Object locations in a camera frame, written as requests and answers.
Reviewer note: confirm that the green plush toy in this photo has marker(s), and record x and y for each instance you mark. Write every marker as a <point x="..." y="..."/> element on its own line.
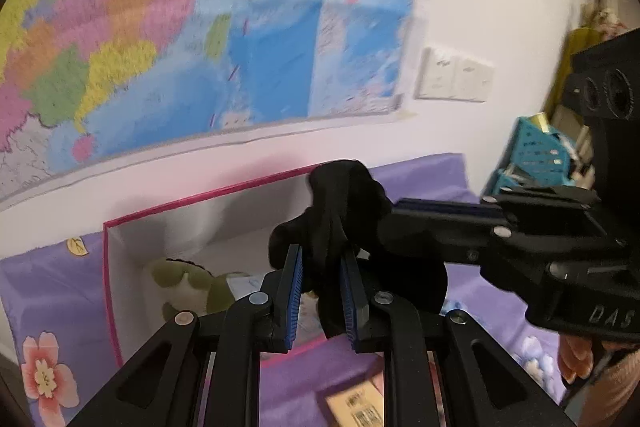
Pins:
<point x="175" y="279"/>

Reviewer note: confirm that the black cloth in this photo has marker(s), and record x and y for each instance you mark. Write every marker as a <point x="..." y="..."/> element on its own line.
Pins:
<point x="345" y="197"/>

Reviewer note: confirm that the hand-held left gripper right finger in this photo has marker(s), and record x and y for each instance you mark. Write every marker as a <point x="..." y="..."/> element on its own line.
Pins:
<point x="350" y="302"/>

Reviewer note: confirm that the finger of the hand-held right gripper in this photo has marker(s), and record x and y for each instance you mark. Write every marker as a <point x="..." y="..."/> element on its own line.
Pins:
<point x="440" y="206"/>
<point x="440" y="237"/>

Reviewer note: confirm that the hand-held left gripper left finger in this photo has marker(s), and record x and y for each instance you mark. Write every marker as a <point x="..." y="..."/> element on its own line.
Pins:
<point x="295" y="297"/>

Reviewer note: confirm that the purple floral bedsheet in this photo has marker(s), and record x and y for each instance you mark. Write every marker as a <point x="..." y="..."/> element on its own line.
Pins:
<point x="60" y="287"/>

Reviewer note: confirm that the white wall socket plate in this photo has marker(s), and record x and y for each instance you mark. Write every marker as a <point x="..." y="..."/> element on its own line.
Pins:
<point x="472" y="79"/>
<point x="436" y="72"/>

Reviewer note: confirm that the large blue perforated basket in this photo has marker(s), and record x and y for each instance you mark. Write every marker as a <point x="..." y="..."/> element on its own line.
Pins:
<point x="542" y="152"/>

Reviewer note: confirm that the colourful wall map poster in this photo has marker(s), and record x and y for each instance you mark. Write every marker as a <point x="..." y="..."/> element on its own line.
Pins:
<point x="150" y="32"/>

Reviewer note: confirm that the pink-rimmed white storage box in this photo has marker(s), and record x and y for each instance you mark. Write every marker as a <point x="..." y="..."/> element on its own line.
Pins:
<point x="150" y="237"/>

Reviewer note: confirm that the small blue perforated basket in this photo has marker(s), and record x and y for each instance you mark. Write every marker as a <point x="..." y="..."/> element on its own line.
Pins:
<point x="505" y="182"/>

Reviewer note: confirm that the tan labelled carton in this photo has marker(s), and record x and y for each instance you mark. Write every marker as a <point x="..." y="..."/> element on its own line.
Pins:
<point x="350" y="404"/>

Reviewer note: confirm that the person's right hand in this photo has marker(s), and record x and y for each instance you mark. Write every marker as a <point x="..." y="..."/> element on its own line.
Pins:
<point x="575" y="357"/>

